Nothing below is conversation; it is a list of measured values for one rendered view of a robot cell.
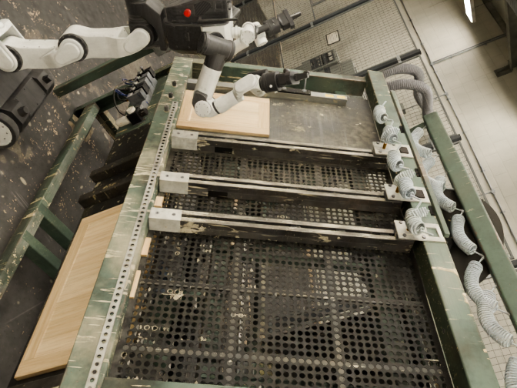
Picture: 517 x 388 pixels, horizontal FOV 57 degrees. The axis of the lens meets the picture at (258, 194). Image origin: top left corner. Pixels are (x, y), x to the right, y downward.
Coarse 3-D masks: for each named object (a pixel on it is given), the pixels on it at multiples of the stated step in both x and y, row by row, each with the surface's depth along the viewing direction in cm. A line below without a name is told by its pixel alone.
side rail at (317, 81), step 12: (204, 60) 300; (192, 72) 301; (228, 72) 300; (240, 72) 300; (300, 72) 302; (312, 72) 303; (300, 84) 305; (312, 84) 304; (324, 84) 304; (336, 84) 304; (348, 84) 304; (360, 84) 304
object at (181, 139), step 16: (400, 128) 228; (176, 144) 234; (192, 144) 234; (208, 144) 234; (224, 144) 234; (240, 144) 234; (256, 144) 234; (272, 144) 236; (288, 144) 238; (304, 144) 239; (384, 144) 235; (304, 160) 239; (320, 160) 239; (336, 160) 239; (352, 160) 239; (368, 160) 239; (384, 160) 238
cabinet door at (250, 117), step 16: (192, 96) 272; (192, 112) 260; (224, 112) 263; (240, 112) 265; (256, 112) 267; (176, 128) 250; (192, 128) 249; (208, 128) 250; (224, 128) 251; (240, 128) 253; (256, 128) 254
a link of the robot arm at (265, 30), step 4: (268, 20) 260; (264, 24) 259; (268, 24) 258; (260, 28) 256; (264, 28) 256; (268, 28) 257; (260, 32) 257; (264, 32) 260; (268, 32) 260; (272, 32) 260; (260, 36) 260; (264, 36) 261; (256, 40) 261; (260, 40) 260; (264, 40) 260; (256, 44) 262; (260, 44) 261; (264, 44) 265
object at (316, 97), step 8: (192, 80) 282; (192, 88) 281; (216, 88) 281; (224, 88) 281; (232, 88) 281; (264, 96) 284; (272, 96) 284; (280, 96) 284; (288, 96) 284; (296, 96) 283; (304, 96) 283; (312, 96) 283; (320, 96) 283; (336, 96) 285; (336, 104) 286; (344, 104) 286
